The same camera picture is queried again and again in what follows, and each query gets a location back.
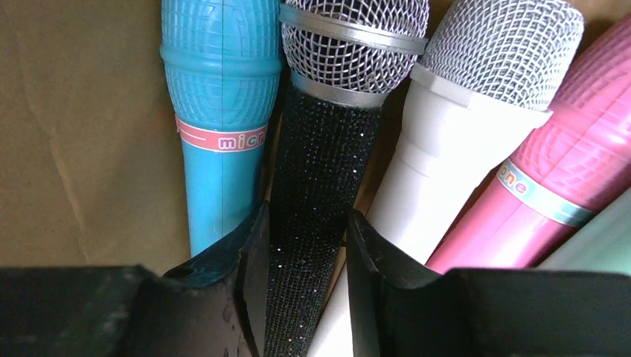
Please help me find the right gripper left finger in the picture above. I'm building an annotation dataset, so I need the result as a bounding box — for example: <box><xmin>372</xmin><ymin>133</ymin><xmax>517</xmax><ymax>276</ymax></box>
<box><xmin>1</xmin><ymin>204</ymin><xmax>269</xmax><ymax>356</ymax></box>

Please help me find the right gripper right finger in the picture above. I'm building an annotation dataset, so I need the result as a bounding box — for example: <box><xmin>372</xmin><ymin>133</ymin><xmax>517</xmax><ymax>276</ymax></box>
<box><xmin>347</xmin><ymin>210</ymin><xmax>630</xmax><ymax>356</ymax></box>

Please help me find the teal microphone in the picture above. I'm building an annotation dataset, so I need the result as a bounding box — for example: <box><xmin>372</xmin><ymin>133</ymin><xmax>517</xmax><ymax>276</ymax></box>
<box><xmin>538</xmin><ymin>190</ymin><xmax>630</xmax><ymax>275</ymax></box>

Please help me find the cardboard box with label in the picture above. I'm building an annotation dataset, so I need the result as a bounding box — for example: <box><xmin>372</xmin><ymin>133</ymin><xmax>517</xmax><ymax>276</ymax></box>
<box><xmin>0</xmin><ymin>0</ymin><xmax>631</xmax><ymax>272</ymax></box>

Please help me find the pink microphone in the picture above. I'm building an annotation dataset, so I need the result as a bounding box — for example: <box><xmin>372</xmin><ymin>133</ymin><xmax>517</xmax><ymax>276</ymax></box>
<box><xmin>427</xmin><ymin>17</ymin><xmax>630</xmax><ymax>273</ymax></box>

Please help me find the black sparkle grille microphone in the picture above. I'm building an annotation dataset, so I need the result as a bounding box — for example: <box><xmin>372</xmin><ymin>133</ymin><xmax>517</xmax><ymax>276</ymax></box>
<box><xmin>263</xmin><ymin>1</ymin><xmax>429</xmax><ymax>356</ymax></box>

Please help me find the white microphone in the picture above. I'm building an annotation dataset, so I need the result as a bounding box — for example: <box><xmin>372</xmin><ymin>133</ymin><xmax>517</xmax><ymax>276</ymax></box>
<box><xmin>305</xmin><ymin>0</ymin><xmax>586</xmax><ymax>357</ymax></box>

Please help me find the blue toy microphone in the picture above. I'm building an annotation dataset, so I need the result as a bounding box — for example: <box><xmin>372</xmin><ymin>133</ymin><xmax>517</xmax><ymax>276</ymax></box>
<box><xmin>160</xmin><ymin>0</ymin><xmax>282</xmax><ymax>255</ymax></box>

